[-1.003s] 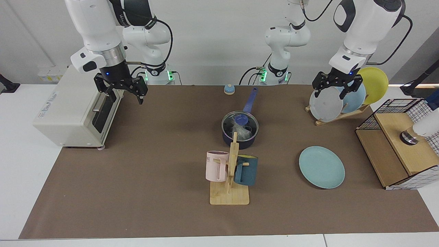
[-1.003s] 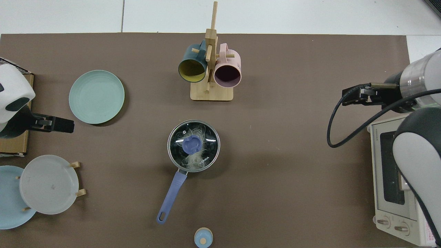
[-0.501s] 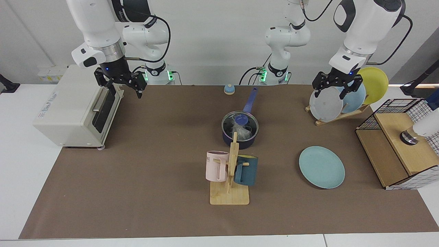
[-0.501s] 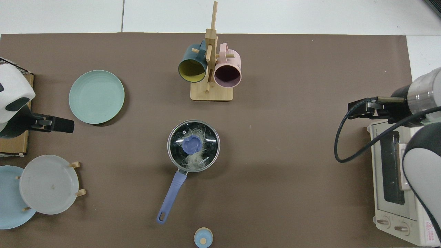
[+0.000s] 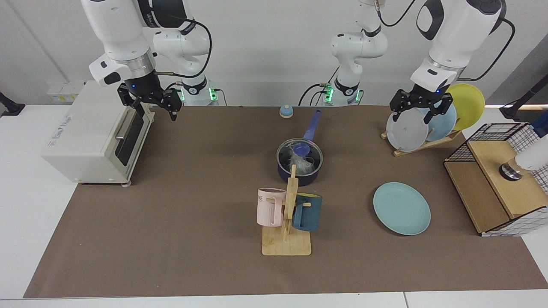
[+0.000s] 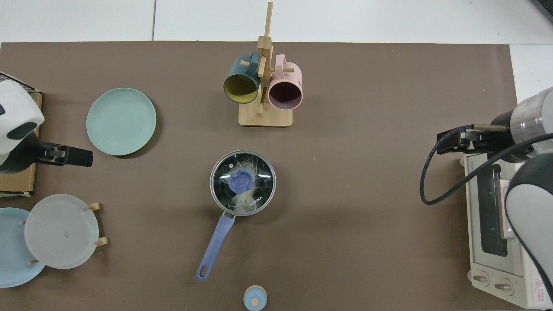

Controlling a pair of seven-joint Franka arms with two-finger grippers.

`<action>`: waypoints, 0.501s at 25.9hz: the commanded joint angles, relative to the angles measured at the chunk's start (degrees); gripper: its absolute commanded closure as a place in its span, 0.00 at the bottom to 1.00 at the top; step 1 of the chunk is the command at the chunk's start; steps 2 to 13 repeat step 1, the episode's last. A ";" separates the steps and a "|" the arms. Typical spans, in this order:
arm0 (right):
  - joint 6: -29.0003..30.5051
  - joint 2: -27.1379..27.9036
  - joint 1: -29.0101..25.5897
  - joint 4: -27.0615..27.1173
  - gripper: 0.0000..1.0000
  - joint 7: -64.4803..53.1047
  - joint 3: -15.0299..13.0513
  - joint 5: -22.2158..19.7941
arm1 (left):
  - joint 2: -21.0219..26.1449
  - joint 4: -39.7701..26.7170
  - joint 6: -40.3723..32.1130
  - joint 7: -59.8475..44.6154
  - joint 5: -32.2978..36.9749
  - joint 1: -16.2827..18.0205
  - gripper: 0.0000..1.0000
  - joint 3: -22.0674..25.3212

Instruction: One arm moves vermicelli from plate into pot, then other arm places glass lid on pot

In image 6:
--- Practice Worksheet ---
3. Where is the white vermicelli bundle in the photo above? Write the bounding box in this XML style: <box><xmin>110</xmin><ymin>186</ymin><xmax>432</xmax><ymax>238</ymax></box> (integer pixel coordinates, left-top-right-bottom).
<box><xmin>220</xmin><ymin>158</ymin><xmax>268</xmax><ymax>214</ymax></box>

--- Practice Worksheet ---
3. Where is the glass lid with blue knob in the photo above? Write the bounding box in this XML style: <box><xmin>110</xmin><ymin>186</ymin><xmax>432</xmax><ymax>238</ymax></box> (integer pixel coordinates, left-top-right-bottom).
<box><xmin>210</xmin><ymin>150</ymin><xmax>277</xmax><ymax>216</ymax></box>

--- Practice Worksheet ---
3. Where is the wooden plate rack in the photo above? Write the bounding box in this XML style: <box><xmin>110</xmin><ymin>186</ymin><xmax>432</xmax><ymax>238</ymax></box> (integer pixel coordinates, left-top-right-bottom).
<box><xmin>19</xmin><ymin>202</ymin><xmax>109</xmax><ymax>265</ymax></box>

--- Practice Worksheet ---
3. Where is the teal round plate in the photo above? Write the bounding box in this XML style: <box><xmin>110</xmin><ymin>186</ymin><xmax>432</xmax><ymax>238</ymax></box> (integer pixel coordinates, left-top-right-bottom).
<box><xmin>86</xmin><ymin>88</ymin><xmax>157</xmax><ymax>156</ymax></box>

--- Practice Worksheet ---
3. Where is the grey round plate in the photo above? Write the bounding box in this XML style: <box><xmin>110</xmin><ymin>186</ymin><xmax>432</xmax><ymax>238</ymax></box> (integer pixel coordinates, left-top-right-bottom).
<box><xmin>24</xmin><ymin>194</ymin><xmax>100</xmax><ymax>270</ymax></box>

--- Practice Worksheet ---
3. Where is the light blue round plate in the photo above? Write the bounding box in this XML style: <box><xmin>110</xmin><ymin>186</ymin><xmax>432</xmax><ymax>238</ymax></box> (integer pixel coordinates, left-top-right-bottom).
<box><xmin>0</xmin><ymin>207</ymin><xmax>47</xmax><ymax>288</ymax></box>

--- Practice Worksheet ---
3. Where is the brown table cloth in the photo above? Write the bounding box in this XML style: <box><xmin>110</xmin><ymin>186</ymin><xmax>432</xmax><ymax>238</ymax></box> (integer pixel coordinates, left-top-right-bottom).
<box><xmin>0</xmin><ymin>41</ymin><xmax>525</xmax><ymax>311</ymax></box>

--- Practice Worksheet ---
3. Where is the pale toaster oven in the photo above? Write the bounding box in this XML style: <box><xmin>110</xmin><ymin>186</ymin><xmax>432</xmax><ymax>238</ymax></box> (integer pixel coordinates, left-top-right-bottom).
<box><xmin>460</xmin><ymin>153</ymin><xmax>553</xmax><ymax>309</ymax></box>

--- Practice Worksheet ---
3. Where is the dark grey corner object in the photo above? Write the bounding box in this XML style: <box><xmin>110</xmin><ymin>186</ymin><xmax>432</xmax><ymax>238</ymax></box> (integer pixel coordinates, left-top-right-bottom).
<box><xmin>532</xmin><ymin>0</ymin><xmax>553</xmax><ymax>24</ymax></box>

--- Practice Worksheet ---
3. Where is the pink cup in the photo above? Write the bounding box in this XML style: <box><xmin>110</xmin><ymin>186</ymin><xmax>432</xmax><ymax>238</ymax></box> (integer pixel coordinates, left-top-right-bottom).
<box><xmin>267</xmin><ymin>54</ymin><xmax>303</xmax><ymax>110</ymax></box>

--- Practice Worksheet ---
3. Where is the dark teal cup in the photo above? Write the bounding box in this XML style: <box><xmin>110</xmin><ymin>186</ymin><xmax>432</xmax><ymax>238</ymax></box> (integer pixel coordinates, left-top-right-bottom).
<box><xmin>223</xmin><ymin>50</ymin><xmax>261</xmax><ymax>105</ymax></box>

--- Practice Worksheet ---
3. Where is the wooden cup stand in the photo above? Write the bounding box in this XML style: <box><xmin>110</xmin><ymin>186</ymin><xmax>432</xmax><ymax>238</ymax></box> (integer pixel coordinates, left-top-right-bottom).
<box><xmin>238</xmin><ymin>1</ymin><xmax>295</xmax><ymax>127</ymax></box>

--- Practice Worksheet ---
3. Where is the small blue round bell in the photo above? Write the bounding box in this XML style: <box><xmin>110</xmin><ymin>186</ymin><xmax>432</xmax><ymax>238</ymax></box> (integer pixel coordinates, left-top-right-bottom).
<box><xmin>243</xmin><ymin>285</ymin><xmax>268</xmax><ymax>311</ymax></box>

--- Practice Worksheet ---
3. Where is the wire basket with wooden floor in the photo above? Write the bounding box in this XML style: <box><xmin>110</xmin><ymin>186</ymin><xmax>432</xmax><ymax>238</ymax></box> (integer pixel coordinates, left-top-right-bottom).
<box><xmin>0</xmin><ymin>71</ymin><xmax>44</xmax><ymax>198</ymax></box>

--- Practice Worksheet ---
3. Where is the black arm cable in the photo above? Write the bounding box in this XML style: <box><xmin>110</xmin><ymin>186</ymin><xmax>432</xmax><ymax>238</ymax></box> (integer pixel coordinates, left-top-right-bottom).
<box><xmin>420</xmin><ymin>124</ymin><xmax>553</xmax><ymax>206</ymax></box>

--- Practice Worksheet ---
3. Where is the black pot with blue handle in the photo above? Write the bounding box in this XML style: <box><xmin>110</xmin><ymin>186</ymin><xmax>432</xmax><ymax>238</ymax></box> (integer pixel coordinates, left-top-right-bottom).
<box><xmin>197</xmin><ymin>150</ymin><xmax>277</xmax><ymax>282</ymax></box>

